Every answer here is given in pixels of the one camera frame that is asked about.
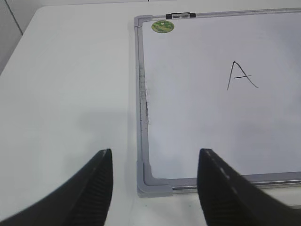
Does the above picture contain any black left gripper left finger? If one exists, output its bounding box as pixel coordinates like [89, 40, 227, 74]
[0, 149, 113, 226]

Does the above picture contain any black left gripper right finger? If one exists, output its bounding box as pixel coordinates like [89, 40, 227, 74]
[197, 149, 301, 226]

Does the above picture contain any round green sticker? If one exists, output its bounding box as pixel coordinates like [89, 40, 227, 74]
[151, 20, 174, 33]

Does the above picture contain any white board with grey frame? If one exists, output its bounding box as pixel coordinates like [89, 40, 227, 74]
[134, 8, 301, 197]

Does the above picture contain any black hanging clip on frame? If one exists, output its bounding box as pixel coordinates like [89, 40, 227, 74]
[166, 12, 196, 19]

